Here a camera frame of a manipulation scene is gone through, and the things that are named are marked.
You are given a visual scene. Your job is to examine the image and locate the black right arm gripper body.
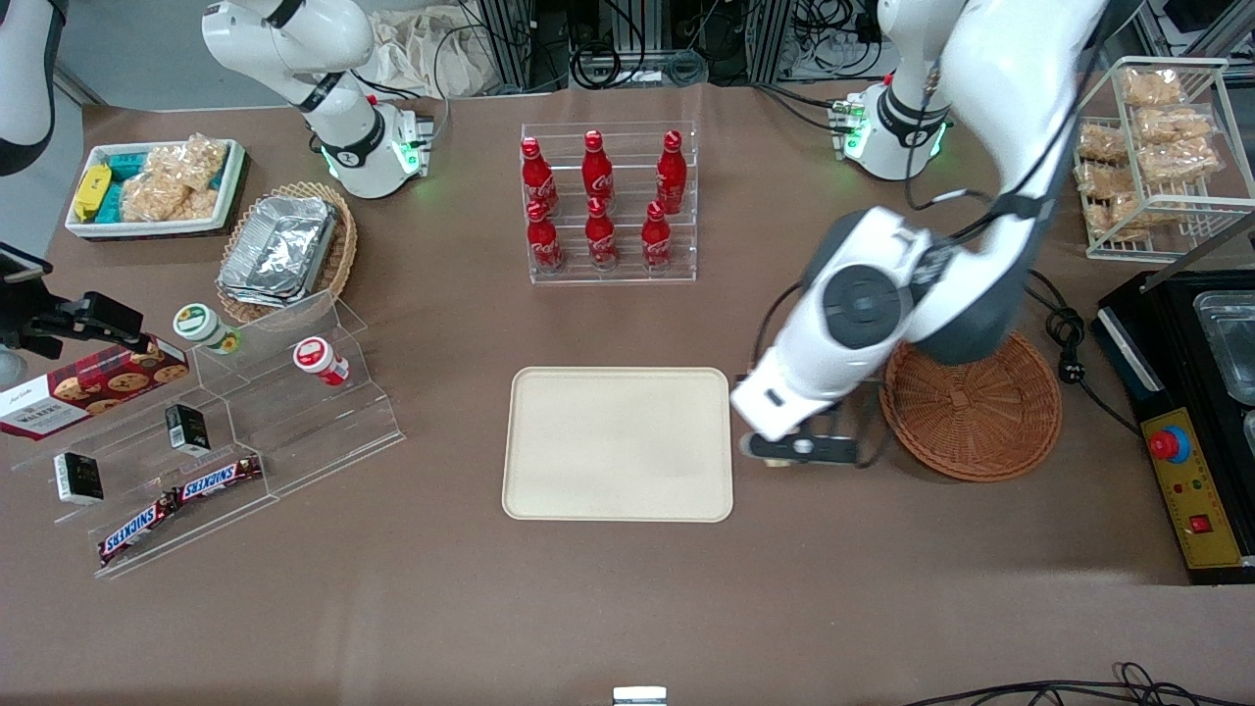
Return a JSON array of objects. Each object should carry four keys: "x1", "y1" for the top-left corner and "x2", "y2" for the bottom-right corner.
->
[{"x1": 0, "y1": 279, "x2": 62, "y2": 388}]

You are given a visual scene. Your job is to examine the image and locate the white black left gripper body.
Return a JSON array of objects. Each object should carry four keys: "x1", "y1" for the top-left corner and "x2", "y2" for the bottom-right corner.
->
[{"x1": 730, "y1": 365, "x2": 866, "y2": 470}]

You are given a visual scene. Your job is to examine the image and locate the cream plastic tray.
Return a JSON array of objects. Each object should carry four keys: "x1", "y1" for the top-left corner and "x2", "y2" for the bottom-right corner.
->
[{"x1": 502, "y1": 367, "x2": 734, "y2": 523}]

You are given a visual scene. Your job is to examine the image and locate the round brown wicker basket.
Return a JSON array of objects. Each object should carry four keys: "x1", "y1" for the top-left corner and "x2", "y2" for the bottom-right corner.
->
[{"x1": 879, "y1": 328, "x2": 1063, "y2": 482}]

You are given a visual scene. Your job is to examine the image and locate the oval light wicker basket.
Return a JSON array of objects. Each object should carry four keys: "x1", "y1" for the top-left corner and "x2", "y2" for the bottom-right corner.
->
[{"x1": 216, "y1": 181, "x2": 359, "y2": 326}]

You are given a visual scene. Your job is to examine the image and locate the red Walkers cookie box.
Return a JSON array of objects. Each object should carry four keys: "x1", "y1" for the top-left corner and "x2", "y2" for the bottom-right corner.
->
[{"x1": 0, "y1": 335, "x2": 191, "y2": 442}]

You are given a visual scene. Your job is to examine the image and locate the white rectangular snack bin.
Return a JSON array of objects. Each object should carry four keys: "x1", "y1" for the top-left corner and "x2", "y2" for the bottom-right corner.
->
[{"x1": 64, "y1": 137, "x2": 248, "y2": 241}]

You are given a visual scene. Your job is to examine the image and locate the white cup with green lid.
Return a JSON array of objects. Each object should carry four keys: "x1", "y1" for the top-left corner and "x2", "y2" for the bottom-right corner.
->
[{"x1": 174, "y1": 303, "x2": 242, "y2": 355}]

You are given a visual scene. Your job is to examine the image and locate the yellow snack package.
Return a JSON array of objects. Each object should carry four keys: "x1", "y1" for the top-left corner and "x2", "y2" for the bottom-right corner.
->
[{"x1": 73, "y1": 164, "x2": 112, "y2": 223}]

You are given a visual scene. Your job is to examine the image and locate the clear bag of rice crackers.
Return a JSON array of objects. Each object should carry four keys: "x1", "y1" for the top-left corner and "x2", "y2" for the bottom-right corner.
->
[
  {"x1": 147, "y1": 133, "x2": 229, "y2": 193},
  {"x1": 122, "y1": 172, "x2": 219, "y2": 224}
]

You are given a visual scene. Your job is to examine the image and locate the small black box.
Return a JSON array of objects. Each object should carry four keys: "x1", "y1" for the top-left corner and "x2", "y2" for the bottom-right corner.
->
[
  {"x1": 164, "y1": 403, "x2": 211, "y2": 458},
  {"x1": 53, "y1": 451, "x2": 105, "y2": 505}
]

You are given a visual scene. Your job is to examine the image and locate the stack of foil containers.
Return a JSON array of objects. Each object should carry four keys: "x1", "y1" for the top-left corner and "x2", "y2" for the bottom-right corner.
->
[{"x1": 217, "y1": 195, "x2": 340, "y2": 308}]

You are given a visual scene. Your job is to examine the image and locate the Snickers bar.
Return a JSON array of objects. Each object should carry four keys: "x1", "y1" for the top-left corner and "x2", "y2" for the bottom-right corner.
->
[
  {"x1": 97, "y1": 494, "x2": 178, "y2": 569},
  {"x1": 174, "y1": 455, "x2": 265, "y2": 504}
]

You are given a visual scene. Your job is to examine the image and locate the white cup with red lid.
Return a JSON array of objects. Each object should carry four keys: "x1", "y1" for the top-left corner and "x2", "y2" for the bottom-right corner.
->
[{"x1": 293, "y1": 336, "x2": 350, "y2": 387}]

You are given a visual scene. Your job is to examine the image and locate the red cola bottle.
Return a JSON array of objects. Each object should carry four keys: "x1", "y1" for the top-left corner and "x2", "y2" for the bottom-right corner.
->
[
  {"x1": 641, "y1": 200, "x2": 675, "y2": 272},
  {"x1": 584, "y1": 197, "x2": 620, "y2": 272},
  {"x1": 527, "y1": 200, "x2": 565, "y2": 275},
  {"x1": 655, "y1": 129, "x2": 688, "y2": 215},
  {"x1": 581, "y1": 129, "x2": 616, "y2": 207},
  {"x1": 520, "y1": 136, "x2": 559, "y2": 215}
]

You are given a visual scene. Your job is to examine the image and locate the clear acrylic bottle rack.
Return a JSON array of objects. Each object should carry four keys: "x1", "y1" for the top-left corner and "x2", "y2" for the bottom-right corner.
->
[{"x1": 520, "y1": 120, "x2": 698, "y2": 286}]

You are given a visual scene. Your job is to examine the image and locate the clear acrylic stepped shelf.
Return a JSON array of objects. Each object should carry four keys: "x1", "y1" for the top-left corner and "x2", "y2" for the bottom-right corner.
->
[{"x1": 10, "y1": 289, "x2": 406, "y2": 580}]

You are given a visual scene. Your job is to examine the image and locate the black sealing machine yellow panel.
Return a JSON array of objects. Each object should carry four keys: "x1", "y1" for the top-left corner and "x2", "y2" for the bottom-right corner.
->
[{"x1": 1090, "y1": 211, "x2": 1255, "y2": 586}]

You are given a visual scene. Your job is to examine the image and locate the aluminium equipment rack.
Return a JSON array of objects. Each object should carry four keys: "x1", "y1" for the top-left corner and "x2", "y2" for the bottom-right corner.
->
[{"x1": 471, "y1": 0, "x2": 797, "y2": 91}]

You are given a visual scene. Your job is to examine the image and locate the beige cloth bag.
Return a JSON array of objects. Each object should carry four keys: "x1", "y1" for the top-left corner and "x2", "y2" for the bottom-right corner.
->
[{"x1": 365, "y1": 8, "x2": 516, "y2": 99}]

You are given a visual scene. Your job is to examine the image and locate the steel pan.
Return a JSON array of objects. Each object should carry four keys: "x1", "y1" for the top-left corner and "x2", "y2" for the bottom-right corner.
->
[{"x1": 1191, "y1": 290, "x2": 1255, "y2": 406}]

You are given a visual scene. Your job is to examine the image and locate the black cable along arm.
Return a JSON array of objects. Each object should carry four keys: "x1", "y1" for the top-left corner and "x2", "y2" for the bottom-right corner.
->
[{"x1": 902, "y1": 57, "x2": 1042, "y2": 246}]

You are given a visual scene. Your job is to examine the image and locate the black power cable with plug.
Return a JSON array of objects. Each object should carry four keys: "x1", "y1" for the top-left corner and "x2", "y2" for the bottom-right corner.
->
[{"x1": 1025, "y1": 270, "x2": 1143, "y2": 437}]

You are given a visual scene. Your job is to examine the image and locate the thin black cable loops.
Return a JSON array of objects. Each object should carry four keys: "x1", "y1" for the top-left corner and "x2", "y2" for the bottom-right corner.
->
[{"x1": 902, "y1": 662, "x2": 1255, "y2": 706}]

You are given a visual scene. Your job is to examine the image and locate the white wire rack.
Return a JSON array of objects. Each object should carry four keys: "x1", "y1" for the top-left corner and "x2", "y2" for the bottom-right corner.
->
[{"x1": 1074, "y1": 56, "x2": 1255, "y2": 264}]

